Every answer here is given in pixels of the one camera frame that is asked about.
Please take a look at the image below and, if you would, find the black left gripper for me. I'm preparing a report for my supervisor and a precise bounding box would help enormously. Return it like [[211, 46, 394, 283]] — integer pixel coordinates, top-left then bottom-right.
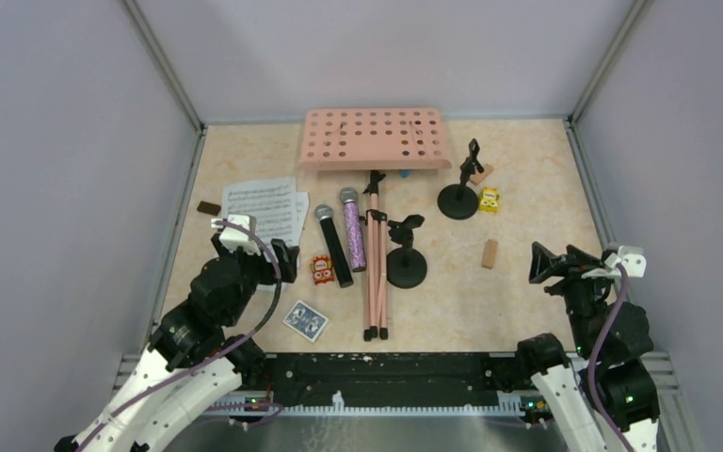
[[213, 232, 299, 326]]

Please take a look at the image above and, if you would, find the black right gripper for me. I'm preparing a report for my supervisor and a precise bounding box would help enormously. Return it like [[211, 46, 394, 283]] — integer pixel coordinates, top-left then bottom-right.
[[529, 240, 618, 356]]

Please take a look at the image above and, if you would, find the black grey microphone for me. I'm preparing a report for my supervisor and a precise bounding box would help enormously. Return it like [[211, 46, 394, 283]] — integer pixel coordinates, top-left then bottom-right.
[[314, 204, 354, 288]]

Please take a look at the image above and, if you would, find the purple glitter microphone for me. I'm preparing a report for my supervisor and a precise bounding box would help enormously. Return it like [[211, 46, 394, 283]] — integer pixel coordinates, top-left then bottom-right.
[[339, 187, 367, 272]]

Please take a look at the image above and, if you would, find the black microphone desk stand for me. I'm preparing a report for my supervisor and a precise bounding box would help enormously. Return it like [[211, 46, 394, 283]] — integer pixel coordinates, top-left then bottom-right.
[[387, 214, 427, 289]]

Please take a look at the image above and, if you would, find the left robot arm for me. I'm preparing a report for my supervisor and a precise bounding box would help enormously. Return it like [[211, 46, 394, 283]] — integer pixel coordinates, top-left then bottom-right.
[[54, 231, 299, 451]]

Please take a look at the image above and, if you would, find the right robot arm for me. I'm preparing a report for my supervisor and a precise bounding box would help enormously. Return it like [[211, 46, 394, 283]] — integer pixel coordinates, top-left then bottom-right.
[[514, 242, 660, 451]]

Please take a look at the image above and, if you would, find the red owl toy block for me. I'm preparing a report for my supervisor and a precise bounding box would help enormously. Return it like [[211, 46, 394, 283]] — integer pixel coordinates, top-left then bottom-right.
[[310, 254, 335, 285]]

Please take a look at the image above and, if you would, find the blue playing card box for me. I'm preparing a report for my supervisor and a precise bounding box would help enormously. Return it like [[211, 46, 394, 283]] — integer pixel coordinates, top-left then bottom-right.
[[282, 300, 329, 343]]

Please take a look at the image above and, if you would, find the long wooden block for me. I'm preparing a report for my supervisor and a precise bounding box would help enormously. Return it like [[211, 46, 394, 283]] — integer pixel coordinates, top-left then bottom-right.
[[481, 239, 498, 269]]

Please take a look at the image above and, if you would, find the dark brown flat block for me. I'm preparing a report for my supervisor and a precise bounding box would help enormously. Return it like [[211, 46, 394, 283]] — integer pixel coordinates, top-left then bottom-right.
[[196, 202, 221, 217]]

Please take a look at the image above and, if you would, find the yellow owl toy block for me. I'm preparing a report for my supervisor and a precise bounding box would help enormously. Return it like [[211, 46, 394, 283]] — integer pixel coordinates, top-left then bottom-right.
[[478, 187, 500, 213]]

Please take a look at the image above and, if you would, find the small wooden block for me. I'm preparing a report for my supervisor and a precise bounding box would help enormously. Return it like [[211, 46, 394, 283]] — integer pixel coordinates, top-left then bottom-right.
[[470, 164, 494, 186]]

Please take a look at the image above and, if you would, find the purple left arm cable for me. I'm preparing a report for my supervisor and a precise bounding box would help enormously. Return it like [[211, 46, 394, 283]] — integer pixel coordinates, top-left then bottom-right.
[[74, 219, 284, 452]]

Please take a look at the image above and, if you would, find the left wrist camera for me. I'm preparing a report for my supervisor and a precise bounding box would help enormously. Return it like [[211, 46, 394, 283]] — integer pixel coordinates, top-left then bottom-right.
[[210, 215, 262, 255]]

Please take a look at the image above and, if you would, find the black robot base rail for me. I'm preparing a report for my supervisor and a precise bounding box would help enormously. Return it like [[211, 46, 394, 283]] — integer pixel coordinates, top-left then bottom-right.
[[228, 334, 570, 409]]

